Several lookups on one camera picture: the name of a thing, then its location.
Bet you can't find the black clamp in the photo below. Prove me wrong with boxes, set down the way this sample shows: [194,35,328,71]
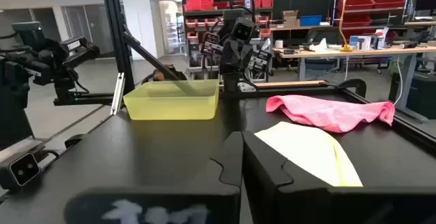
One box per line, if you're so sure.
[63,133,89,149]
[335,78,368,99]

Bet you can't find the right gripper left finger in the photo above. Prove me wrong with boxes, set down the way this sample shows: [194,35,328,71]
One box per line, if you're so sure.
[204,131,245,193]

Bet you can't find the metal wire rack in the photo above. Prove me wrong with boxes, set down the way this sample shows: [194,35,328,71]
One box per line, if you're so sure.
[332,0,414,44]

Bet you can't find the translucent yellow plastic bin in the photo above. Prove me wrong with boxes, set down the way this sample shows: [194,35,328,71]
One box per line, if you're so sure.
[123,79,220,121]

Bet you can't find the white hanging cable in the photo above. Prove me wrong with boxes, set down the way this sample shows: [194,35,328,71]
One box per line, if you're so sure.
[392,55,405,106]

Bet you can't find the black table-level camera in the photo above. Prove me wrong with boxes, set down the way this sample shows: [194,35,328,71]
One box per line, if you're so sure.
[0,150,42,191]

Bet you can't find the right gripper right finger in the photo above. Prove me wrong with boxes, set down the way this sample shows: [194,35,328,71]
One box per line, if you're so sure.
[242,130,333,224]

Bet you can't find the cardboard box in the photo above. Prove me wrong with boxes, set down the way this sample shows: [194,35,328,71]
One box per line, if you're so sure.
[281,10,300,28]

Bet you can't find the light wooden board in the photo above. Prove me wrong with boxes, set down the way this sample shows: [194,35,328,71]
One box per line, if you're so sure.
[253,80,328,89]

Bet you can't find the white box with print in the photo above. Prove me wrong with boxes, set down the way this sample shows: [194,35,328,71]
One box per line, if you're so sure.
[349,35,372,51]

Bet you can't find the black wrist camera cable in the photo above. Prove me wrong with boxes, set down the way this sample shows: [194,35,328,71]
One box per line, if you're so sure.
[228,0,257,21]

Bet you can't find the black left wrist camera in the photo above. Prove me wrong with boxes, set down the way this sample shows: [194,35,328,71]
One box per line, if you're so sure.
[233,16,257,42]

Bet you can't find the black office chair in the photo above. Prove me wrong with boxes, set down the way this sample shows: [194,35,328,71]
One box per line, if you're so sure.
[305,26,345,74]

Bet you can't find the pink microfiber towel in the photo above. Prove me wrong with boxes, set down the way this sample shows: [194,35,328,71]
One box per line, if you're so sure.
[265,94,396,133]

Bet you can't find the yellow hanging cord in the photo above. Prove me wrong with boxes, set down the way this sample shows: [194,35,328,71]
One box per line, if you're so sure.
[338,0,354,52]

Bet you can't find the silver aluminium bar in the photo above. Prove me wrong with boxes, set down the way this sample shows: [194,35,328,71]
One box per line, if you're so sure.
[109,72,126,116]

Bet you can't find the blue storage bin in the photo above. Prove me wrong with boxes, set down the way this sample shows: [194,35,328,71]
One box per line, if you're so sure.
[299,14,323,27]

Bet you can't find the yellow microfiber towel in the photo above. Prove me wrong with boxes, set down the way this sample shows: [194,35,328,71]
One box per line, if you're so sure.
[254,121,364,187]

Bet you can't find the wooden workbench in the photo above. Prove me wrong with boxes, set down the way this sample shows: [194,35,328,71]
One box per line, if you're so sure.
[272,45,436,82]

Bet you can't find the black storage shelf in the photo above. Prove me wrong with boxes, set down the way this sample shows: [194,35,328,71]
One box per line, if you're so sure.
[181,0,274,82]

